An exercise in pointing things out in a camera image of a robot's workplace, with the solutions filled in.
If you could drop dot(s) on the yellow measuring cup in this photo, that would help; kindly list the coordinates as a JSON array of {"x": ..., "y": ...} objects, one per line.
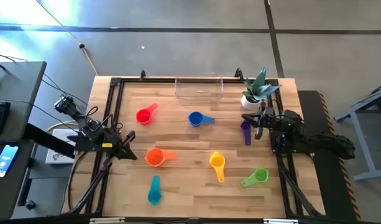
[{"x": 217, "y": 160}]

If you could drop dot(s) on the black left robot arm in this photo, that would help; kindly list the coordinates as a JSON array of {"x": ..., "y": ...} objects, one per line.
[{"x": 67, "y": 107}]

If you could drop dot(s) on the green plant in white pot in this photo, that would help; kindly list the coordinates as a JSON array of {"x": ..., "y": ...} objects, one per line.
[{"x": 249, "y": 102}]

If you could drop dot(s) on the blue measuring cup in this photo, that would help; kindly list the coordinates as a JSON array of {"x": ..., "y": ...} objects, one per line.
[{"x": 195, "y": 119}]

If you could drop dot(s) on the grey metal table frame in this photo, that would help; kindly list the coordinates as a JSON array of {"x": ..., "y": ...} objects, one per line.
[{"x": 373, "y": 175}]

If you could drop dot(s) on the red measuring cup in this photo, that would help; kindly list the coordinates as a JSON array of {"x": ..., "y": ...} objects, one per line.
[{"x": 143, "y": 116}]

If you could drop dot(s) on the black mat with hazard stripe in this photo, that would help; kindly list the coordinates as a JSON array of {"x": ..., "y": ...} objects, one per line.
[{"x": 327, "y": 186}]

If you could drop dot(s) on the green measuring cup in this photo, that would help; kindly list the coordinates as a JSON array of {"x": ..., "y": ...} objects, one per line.
[{"x": 261, "y": 175}]

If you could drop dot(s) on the black aluminium table frame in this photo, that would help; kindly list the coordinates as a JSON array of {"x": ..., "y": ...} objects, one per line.
[{"x": 159, "y": 80}]

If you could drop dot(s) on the dark grey desk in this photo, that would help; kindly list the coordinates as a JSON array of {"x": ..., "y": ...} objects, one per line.
[
  {"x": 10, "y": 193},
  {"x": 19, "y": 93}
]

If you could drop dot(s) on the silver metal bracket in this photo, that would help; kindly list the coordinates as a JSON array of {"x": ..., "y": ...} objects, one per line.
[
  {"x": 280, "y": 221},
  {"x": 106, "y": 220}
]

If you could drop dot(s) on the black desk support beam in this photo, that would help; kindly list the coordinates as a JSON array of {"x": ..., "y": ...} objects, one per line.
[{"x": 44, "y": 138}]

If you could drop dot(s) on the orange measuring cup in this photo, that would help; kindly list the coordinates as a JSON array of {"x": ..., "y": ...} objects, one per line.
[{"x": 155, "y": 157}]

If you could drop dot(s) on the smartphone with blue screen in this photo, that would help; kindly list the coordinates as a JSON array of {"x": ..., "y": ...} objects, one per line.
[{"x": 5, "y": 160}]

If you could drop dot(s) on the black caster wheel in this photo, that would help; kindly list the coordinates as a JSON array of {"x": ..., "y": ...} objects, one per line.
[{"x": 30, "y": 205}]

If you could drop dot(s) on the clear plastic basket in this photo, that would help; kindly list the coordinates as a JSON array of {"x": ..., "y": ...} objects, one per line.
[{"x": 199, "y": 93}]

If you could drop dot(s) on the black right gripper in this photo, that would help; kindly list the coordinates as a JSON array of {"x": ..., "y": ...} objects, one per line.
[{"x": 268, "y": 118}]

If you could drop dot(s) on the teal measuring cup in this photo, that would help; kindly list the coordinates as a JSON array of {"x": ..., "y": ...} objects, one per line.
[{"x": 154, "y": 196}]

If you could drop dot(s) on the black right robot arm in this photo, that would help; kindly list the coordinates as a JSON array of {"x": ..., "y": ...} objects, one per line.
[{"x": 333, "y": 143}]

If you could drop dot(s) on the white booklet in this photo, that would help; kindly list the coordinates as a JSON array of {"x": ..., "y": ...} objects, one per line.
[{"x": 58, "y": 155}]

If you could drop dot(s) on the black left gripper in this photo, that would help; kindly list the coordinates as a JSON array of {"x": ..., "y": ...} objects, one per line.
[{"x": 111, "y": 141}]

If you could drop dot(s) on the black frame clamp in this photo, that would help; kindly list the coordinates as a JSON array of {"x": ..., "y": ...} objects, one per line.
[
  {"x": 142, "y": 75},
  {"x": 239, "y": 74}
]

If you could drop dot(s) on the purple measuring cup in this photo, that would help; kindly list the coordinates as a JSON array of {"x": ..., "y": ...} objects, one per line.
[{"x": 247, "y": 137}]

